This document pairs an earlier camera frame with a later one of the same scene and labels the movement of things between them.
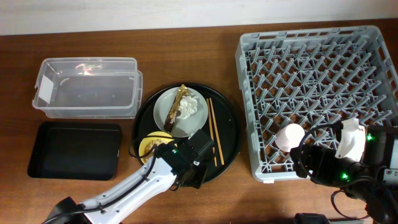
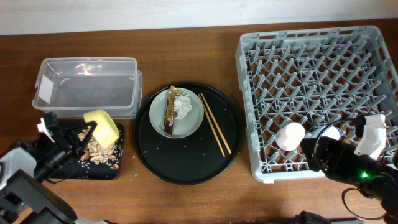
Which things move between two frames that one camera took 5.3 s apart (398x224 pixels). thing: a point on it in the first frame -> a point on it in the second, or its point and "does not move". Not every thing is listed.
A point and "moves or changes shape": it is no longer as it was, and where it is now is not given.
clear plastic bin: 88,87 does not move
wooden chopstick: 211,133 -> 211,126
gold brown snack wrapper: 182,91 moves or changes shape
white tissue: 188,106 moves or changes shape
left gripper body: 196,180 -> 60,150
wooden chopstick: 221,155 -> 215,122
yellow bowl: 148,143 -> 106,132
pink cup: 289,137 does not move
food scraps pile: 150,145 -> 97,154
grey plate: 181,127 moves or changes shape
